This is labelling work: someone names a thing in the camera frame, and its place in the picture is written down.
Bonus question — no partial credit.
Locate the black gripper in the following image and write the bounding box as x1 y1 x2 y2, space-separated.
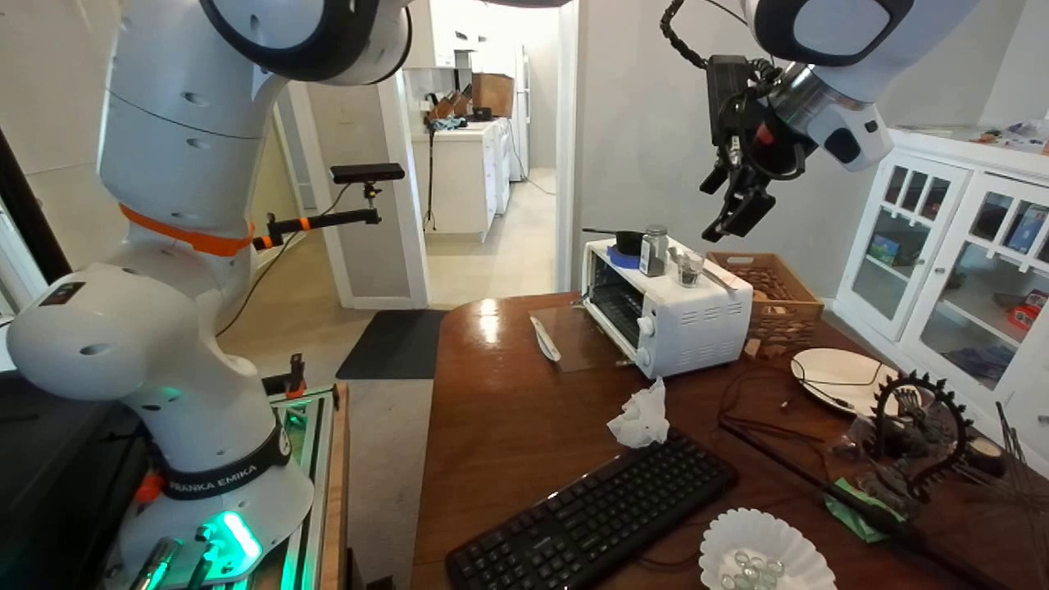
698 88 820 244

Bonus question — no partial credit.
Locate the small clear glass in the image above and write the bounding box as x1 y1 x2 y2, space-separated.
676 244 708 288

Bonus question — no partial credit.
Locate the white toaster oven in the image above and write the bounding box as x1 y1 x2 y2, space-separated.
580 231 756 382

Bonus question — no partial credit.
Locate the white plate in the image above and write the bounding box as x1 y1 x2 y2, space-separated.
787 343 906 424

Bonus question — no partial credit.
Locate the white glass-door cabinet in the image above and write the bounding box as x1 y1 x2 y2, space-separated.
833 125 1049 479

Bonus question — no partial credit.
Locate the crumpled white tissue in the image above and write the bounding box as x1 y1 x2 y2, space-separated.
606 377 676 453

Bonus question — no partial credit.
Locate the white kitchen counter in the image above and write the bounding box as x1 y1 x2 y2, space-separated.
419 69 518 242

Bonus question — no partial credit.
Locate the black gear-shaped ornament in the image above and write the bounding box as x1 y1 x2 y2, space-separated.
866 369 977 498

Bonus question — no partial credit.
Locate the green flat item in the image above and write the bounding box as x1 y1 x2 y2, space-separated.
822 462 918 546

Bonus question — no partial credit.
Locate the black computer keyboard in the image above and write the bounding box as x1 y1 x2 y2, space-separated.
444 435 736 590

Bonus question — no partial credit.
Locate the white fluted coffee filter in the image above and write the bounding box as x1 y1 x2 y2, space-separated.
698 506 838 590

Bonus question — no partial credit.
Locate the small round brown item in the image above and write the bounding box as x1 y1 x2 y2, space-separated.
965 435 1012 474

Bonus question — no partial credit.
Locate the black floor mat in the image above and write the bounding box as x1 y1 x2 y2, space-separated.
333 309 447 382

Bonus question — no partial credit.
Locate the black orange clamp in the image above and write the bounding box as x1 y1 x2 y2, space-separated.
282 352 310 402

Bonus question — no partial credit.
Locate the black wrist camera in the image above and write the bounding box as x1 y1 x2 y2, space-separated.
700 52 769 149

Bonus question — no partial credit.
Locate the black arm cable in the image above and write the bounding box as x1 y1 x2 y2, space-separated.
654 0 713 73

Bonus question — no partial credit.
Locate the glass oven door white handle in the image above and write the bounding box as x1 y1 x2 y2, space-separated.
527 306 643 377

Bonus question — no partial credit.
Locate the black camera on stand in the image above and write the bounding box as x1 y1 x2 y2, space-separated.
329 161 411 205

